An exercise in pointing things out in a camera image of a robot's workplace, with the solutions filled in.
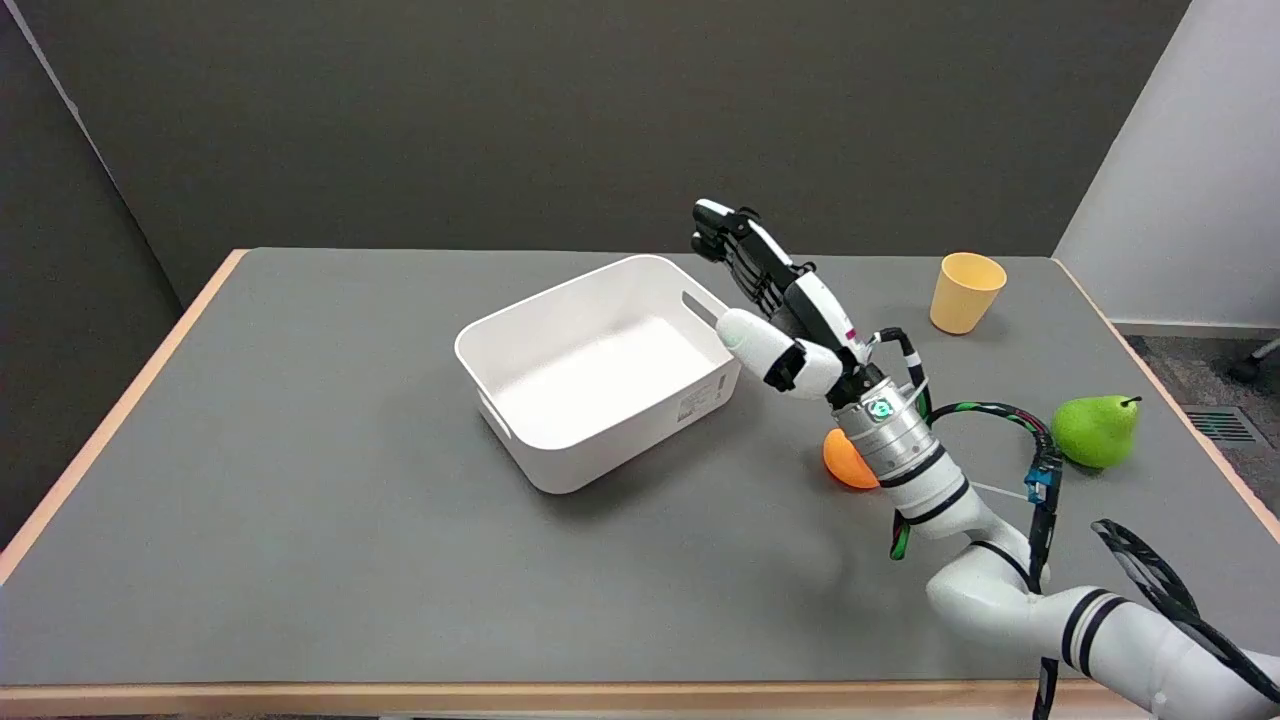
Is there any yellow plastic cup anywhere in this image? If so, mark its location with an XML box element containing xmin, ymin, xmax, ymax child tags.
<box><xmin>929</xmin><ymin>252</ymin><xmax>1008</xmax><ymax>336</ymax></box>

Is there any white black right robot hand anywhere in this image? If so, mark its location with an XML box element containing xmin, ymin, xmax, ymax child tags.
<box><xmin>692</xmin><ymin>199</ymin><xmax>887</xmax><ymax>406</ymax></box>

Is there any black floor vent grille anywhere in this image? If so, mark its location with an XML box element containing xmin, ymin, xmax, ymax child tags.
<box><xmin>1185</xmin><ymin>408</ymin><xmax>1261</xmax><ymax>444</ymax></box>

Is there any black cable bundle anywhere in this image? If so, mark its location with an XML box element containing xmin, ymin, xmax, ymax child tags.
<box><xmin>868</xmin><ymin>328</ymin><xmax>1280</xmax><ymax>720</ymax></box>

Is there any white plastic storage bin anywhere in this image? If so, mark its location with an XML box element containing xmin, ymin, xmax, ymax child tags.
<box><xmin>454</xmin><ymin>254</ymin><xmax>753</xmax><ymax>496</ymax></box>

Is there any green toy pear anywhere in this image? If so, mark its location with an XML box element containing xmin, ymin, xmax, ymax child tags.
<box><xmin>1051</xmin><ymin>395</ymin><xmax>1143</xmax><ymax>470</ymax></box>

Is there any yellow rubber duck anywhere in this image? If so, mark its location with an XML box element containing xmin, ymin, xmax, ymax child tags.
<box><xmin>823</xmin><ymin>428</ymin><xmax>882</xmax><ymax>491</ymax></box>

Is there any black chair caster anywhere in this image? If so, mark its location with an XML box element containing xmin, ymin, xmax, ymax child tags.
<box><xmin>1228</xmin><ymin>338</ymin><xmax>1280</xmax><ymax>383</ymax></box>

